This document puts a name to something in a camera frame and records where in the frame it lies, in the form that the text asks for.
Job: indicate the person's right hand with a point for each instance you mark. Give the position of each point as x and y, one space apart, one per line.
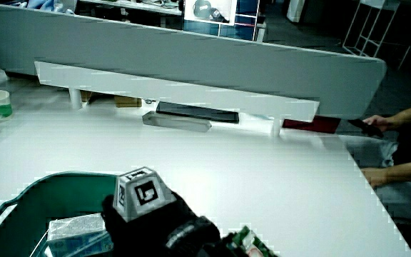
145 235

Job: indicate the white blue milk carton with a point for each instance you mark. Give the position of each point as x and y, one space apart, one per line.
73 228

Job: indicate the green plastic plate tray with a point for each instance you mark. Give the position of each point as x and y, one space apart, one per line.
59 196

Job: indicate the flat black keyboard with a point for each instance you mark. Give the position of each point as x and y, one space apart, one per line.
198 112

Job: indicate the brown cardboard box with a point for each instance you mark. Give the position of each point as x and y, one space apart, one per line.
128 101

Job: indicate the white desk shelf riser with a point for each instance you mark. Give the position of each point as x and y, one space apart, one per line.
155 87

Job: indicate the grey partition panel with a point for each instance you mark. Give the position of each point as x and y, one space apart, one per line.
191 57

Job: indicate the dark red book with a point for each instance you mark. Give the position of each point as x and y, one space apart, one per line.
316 125

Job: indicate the blue cabinet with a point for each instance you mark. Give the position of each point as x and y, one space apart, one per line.
243 32

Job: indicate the white background desk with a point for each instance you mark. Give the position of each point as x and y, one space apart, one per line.
137 5

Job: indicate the white box with kettle picture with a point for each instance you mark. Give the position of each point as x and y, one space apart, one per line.
227 10

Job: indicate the seated person's arms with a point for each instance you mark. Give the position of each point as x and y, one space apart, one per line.
369 151

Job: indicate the black phone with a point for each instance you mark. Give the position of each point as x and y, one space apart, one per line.
367 129

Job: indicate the blue cloth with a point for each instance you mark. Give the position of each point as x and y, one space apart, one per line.
45 4

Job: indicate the white bin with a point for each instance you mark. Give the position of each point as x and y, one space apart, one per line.
296 10

